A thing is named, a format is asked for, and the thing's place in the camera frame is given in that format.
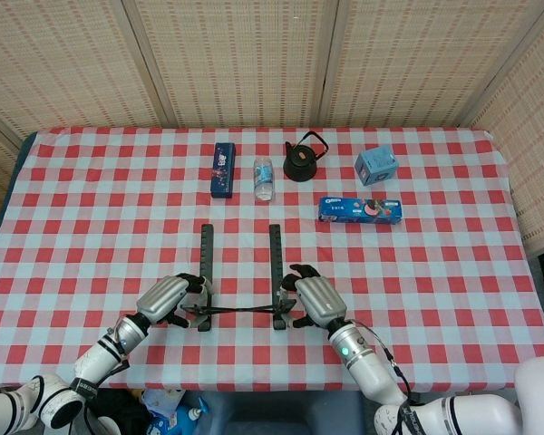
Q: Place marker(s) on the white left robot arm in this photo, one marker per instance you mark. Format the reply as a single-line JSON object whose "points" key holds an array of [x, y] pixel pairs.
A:
{"points": [[100, 358]]}

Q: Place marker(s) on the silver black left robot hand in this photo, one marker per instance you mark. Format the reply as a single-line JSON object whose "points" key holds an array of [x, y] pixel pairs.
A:
{"points": [[161, 299]]}

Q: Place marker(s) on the light blue cube box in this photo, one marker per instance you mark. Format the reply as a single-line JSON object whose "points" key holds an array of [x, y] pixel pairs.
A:
{"points": [[376, 165]]}

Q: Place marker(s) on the black folding laptop stand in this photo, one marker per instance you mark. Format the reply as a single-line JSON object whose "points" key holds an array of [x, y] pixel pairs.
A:
{"points": [[206, 254]]}

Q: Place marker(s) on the dark blue stool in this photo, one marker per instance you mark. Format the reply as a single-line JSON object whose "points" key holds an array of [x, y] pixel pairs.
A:
{"points": [[290, 414]]}

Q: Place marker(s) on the dark blue rectangular box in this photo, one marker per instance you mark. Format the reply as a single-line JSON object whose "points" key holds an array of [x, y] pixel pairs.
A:
{"points": [[223, 174]]}

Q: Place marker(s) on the black bag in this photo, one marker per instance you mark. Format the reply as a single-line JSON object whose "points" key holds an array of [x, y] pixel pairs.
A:
{"points": [[122, 408]]}

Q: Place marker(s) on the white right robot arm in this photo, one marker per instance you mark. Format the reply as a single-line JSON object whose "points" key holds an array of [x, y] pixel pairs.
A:
{"points": [[367, 367]]}

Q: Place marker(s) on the blue Oreo cookie box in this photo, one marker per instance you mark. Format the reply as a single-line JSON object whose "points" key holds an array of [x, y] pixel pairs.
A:
{"points": [[344, 211]]}

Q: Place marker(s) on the clear plastic water bottle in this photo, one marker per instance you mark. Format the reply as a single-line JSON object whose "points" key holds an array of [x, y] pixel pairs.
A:
{"points": [[264, 179]]}

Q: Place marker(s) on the black cast iron kettle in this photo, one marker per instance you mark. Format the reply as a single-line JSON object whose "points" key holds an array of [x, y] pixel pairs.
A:
{"points": [[300, 168]]}

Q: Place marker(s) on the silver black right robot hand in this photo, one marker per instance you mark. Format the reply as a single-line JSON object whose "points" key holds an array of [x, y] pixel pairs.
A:
{"points": [[319, 299]]}

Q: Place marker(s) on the blue printed plastic bag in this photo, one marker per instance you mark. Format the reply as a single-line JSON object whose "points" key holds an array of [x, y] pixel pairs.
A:
{"points": [[172, 417]]}

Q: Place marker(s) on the red white checkered tablecloth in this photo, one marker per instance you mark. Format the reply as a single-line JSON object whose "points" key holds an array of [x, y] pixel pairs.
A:
{"points": [[435, 254]]}

